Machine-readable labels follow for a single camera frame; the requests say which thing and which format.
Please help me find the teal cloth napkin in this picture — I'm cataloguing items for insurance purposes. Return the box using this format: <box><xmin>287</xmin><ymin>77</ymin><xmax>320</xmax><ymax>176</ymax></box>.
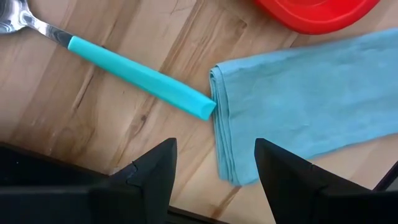
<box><xmin>209</xmin><ymin>27</ymin><xmax>398</xmax><ymax>188</ymax></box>

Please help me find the black aluminium table frame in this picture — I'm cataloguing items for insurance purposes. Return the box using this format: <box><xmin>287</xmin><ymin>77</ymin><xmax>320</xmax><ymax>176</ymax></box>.
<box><xmin>0</xmin><ymin>141</ymin><xmax>398</xmax><ymax>224</ymax></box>

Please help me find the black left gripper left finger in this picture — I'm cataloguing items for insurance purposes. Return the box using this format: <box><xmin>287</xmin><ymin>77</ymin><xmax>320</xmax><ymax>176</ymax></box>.
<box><xmin>0</xmin><ymin>138</ymin><xmax>178</xmax><ymax>224</ymax></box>

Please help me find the spoon with plain teal handle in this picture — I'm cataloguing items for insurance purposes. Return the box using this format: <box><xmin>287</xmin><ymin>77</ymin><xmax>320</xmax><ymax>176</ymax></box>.
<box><xmin>0</xmin><ymin>0</ymin><xmax>217</xmax><ymax>122</ymax></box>

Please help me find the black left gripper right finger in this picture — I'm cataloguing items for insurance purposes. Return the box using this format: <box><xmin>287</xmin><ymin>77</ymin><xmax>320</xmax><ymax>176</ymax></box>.
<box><xmin>254</xmin><ymin>138</ymin><xmax>398</xmax><ymax>224</ymax></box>

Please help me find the red plastic tray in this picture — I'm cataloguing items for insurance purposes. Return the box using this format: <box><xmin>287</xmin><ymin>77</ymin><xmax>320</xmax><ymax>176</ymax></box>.
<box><xmin>252</xmin><ymin>0</ymin><xmax>382</xmax><ymax>35</ymax></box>

